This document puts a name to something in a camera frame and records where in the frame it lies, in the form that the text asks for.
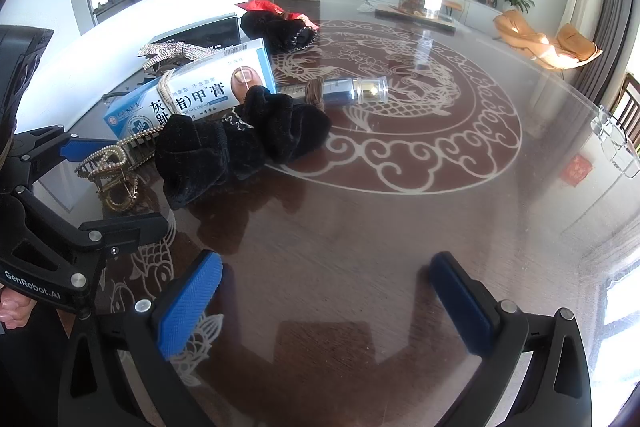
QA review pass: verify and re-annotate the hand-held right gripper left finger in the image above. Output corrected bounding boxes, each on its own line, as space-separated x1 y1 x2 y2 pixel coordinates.
52 249 223 427

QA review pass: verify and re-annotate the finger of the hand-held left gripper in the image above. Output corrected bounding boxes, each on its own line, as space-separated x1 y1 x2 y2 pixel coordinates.
15 189 170 259
0 125 96 195

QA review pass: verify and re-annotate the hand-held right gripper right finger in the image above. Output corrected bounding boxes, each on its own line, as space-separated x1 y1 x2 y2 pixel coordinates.
429 251 598 427

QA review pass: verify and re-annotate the pearl hair clip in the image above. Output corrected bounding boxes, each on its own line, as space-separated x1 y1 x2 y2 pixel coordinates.
75 145 132 182

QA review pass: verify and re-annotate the gold hair claw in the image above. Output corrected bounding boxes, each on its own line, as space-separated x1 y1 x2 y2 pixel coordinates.
101 174 146 214

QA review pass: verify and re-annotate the rhinestone hair comb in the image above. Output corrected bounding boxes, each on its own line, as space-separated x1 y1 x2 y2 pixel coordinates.
117 129 163 154

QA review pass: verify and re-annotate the large black velvet bow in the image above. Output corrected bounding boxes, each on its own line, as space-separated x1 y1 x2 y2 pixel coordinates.
154 86 332 210

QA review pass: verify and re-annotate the rhinestone bow hair clip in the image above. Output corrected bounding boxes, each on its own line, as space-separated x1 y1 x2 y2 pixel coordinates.
137 41 226 75

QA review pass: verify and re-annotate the blue and white ointment box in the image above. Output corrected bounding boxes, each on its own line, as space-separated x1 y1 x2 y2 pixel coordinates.
102 38 277 140

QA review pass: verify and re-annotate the brown hair tie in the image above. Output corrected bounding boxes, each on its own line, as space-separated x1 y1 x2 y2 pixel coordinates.
302 78 327 110

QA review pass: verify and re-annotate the glass perfume bottle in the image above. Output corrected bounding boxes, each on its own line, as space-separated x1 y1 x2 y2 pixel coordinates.
275 75 390 108

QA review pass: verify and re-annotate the brown patterned glass desktop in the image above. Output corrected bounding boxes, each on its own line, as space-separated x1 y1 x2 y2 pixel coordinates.
65 0 640 427

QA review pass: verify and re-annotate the person's left hand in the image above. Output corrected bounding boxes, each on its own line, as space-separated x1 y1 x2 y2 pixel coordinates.
0 289 39 331

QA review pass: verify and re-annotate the clear drinking glasses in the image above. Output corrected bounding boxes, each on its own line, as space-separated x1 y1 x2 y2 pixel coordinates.
590 103 640 178

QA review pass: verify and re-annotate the black beaded scrunchie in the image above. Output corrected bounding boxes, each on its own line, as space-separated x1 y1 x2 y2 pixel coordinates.
240 13 319 54

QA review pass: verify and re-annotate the red satin bow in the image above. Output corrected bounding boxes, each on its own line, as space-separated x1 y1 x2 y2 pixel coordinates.
235 0 321 30

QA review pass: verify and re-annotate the wooden slatted chair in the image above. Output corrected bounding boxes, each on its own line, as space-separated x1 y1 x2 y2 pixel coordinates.
606 73 640 144

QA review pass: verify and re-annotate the orange lounge chair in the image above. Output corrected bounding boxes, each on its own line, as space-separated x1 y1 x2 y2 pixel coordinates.
493 9 604 71

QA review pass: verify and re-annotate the mat under jar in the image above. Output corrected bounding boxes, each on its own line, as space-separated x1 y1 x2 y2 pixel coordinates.
374 2 457 31

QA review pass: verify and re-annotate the grey curtain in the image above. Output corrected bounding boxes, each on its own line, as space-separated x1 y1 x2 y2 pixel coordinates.
570 0 632 104

